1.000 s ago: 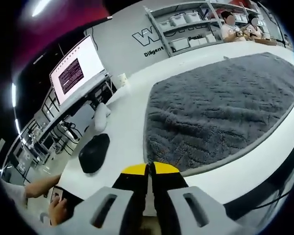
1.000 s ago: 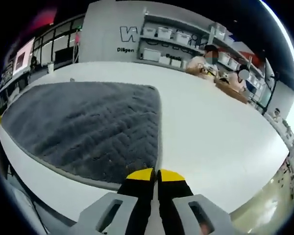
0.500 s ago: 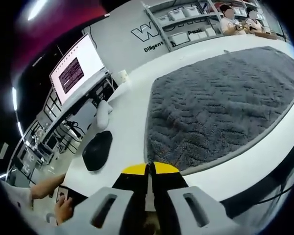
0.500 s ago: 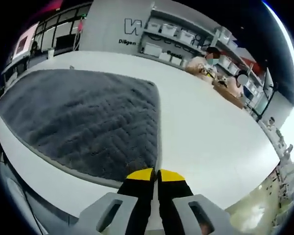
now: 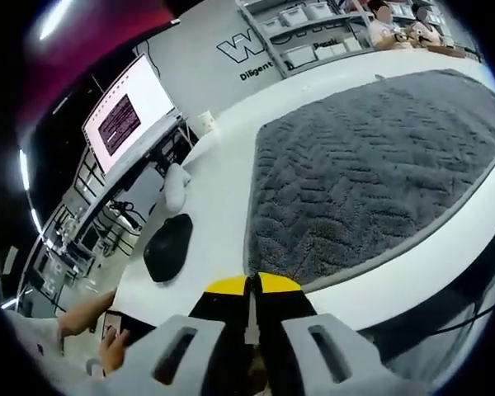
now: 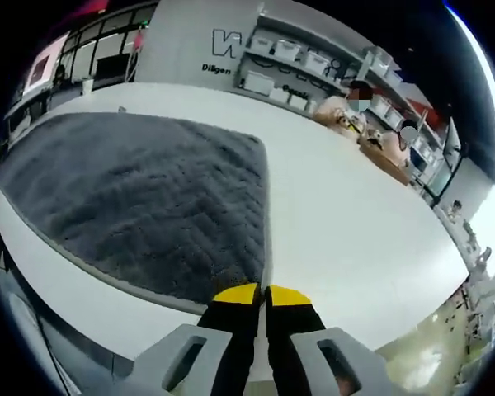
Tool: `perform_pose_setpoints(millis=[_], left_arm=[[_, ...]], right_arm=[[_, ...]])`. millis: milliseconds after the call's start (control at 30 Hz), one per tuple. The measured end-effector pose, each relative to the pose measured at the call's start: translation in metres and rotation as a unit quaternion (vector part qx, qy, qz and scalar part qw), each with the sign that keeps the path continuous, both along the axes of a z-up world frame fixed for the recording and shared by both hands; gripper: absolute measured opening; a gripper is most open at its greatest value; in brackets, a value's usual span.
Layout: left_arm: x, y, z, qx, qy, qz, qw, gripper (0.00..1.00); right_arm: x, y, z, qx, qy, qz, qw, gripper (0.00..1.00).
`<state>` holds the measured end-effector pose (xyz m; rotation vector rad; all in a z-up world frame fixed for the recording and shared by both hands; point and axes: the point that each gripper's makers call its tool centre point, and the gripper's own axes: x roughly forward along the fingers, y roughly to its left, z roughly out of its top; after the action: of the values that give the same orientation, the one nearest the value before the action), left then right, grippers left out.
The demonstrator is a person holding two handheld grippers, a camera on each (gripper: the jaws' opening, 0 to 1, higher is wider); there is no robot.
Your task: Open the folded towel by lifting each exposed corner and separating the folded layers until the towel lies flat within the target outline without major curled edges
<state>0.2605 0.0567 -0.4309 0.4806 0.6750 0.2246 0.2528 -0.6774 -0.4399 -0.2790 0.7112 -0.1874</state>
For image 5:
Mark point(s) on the metal shelf with white bins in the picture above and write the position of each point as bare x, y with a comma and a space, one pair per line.
299, 55

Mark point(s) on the grey towel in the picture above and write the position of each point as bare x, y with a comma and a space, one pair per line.
375, 165

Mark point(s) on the black oval pad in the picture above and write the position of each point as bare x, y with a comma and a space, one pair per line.
167, 247

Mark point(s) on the white plush cloth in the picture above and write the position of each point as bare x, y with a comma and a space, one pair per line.
176, 187

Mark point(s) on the person's left hand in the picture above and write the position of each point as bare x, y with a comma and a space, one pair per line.
262, 371

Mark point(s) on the ceiling light strip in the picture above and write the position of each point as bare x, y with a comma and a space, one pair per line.
23, 169
55, 20

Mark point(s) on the white paper cup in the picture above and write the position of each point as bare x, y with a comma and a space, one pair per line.
206, 123

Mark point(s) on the open laptop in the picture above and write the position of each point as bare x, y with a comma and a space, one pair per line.
123, 119

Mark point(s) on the wooden tray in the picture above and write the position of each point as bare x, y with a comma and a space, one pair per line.
447, 50

